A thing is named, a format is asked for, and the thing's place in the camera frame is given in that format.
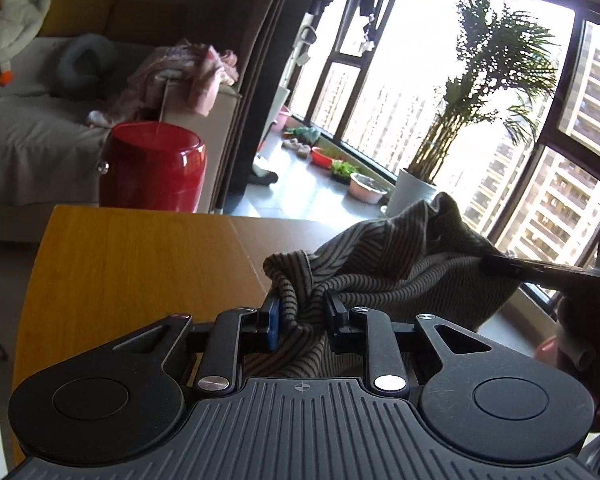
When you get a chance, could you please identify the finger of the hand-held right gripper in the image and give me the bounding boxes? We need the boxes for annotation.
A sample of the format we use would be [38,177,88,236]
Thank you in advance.
[480,254,600,301]

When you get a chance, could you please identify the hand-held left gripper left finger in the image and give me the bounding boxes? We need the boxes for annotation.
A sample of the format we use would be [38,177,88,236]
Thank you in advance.
[102,294,282,396]

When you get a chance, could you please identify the black window frame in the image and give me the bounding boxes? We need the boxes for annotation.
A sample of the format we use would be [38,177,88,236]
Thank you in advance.
[280,0,600,321]

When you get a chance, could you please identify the pair of light shoes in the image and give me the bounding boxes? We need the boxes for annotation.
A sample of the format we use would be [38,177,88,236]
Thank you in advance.
[281,140,312,159]

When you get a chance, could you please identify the dark curtain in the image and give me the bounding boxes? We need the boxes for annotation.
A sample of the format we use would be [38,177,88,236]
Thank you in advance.
[227,0,341,202]

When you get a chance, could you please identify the pile of pink clothes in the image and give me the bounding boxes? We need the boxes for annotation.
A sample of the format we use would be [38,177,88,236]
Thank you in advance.
[107,42,240,123]

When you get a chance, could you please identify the pink basin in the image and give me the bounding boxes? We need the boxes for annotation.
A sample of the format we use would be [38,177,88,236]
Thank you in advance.
[349,172,389,205]

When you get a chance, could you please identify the white goose plush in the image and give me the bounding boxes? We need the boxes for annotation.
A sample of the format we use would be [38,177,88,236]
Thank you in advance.
[0,0,53,87]

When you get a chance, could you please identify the tray of green plants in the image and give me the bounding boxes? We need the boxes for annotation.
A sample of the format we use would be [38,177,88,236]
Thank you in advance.
[330,159,359,184]

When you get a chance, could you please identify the grey striped sweater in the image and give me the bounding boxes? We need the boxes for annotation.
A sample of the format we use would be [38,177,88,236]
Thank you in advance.
[262,191,523,378]

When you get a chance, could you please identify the grey covered sofa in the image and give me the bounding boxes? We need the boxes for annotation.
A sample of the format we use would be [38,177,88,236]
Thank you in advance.
[0,0,243,213]

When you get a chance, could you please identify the red round stool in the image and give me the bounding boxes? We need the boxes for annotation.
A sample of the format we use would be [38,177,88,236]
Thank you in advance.
[97,121,207,213]

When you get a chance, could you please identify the yellow sofa cushion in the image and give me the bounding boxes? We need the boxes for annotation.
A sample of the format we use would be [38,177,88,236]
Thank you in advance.
[40,0,116,41]
[112,0,188,47]

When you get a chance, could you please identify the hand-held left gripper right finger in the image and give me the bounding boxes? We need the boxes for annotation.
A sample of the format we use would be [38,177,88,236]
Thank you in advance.
[324,291,508,401]

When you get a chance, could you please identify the grey neck pillow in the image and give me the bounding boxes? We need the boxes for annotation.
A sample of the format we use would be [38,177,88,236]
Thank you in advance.
[55,34,118,97]

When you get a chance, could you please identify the potted palm in white pot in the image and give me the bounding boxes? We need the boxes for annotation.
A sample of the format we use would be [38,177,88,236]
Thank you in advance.
[387,0,561,218]

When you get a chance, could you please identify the green cloth item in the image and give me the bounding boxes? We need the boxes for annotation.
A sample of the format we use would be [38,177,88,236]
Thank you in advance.
[285,127,321,145]

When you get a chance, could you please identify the beige curtain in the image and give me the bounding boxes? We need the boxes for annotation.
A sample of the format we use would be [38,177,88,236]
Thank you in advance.
[207,0,302,211]

